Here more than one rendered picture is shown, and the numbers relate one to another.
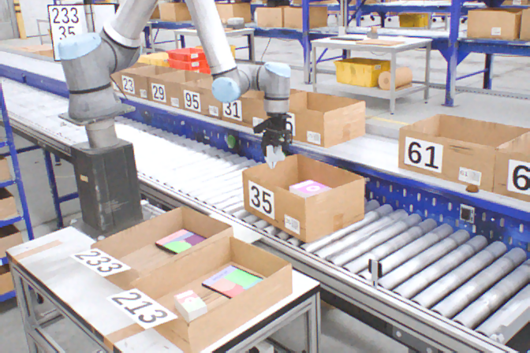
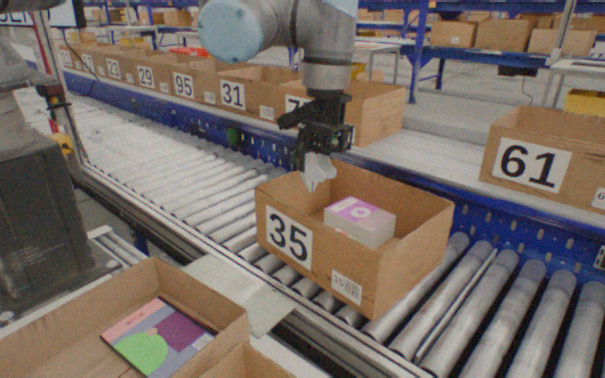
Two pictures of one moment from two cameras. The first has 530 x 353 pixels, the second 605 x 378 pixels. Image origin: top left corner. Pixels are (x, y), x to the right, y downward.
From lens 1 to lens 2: 1.19 m
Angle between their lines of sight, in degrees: 11
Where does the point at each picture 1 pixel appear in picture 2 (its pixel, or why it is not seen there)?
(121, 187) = (42, 222)
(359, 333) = not seen: hidden behind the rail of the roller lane
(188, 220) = (166, 279)
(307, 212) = (380, 275)
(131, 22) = not seen: outside the picture
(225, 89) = (228, 28)
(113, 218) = (33, 276)
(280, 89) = (340, 42)
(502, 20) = (460, 31)
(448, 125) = (531, 121)
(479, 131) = (583, 131)
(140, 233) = (69, 320)
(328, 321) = not seen: hidden behind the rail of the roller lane
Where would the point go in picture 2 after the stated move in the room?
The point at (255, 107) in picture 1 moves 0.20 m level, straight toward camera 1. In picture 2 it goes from (263, 92) to (267, 104)
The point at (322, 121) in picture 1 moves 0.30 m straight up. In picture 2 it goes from (359, 112) to (366, 12)
